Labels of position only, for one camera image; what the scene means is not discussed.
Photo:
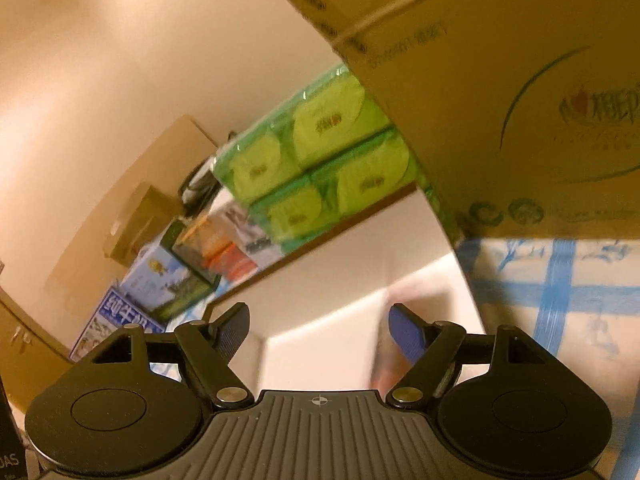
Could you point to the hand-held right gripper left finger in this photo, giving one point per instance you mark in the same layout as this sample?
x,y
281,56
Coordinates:
x,y
234,329

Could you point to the cow picture gift box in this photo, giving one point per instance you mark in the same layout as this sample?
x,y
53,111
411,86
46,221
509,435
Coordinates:
x,y
160,275

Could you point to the wooden wardrobe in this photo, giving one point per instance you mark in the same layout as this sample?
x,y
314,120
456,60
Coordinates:
x,y
25,360

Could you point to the blue white printed bed sheet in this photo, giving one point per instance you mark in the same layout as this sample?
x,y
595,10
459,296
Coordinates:
x,y
525,280

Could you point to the brown open paper box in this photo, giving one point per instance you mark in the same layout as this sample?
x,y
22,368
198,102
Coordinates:
x,y
350,270

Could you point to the blue white milk carton box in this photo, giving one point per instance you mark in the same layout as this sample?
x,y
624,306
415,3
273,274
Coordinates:
x,y
100,320

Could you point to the large printed cardboard box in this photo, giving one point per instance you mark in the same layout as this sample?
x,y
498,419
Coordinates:
x,y
475,110

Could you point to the small olive cardboard box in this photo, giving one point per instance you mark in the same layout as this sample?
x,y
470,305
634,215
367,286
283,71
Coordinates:
x,y
140,220

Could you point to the black box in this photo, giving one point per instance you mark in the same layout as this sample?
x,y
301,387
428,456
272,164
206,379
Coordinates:
x,y
9,435

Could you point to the orange snack box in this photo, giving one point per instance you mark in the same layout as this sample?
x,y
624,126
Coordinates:
x,y
215,247

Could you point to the black bag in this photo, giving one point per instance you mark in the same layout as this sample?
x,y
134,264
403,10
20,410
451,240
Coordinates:
x,y
197,185

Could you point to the white picture box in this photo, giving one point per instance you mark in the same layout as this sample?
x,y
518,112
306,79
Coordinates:
x,y
250,235

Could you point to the tall cardboard box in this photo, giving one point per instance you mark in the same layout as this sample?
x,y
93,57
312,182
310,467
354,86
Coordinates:
x,y
170,150

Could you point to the green tissue multipack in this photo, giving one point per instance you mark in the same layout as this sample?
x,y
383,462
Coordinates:
x,y
325,160

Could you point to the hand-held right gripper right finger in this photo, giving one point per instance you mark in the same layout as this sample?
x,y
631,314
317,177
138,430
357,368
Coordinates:
x,y
404,332

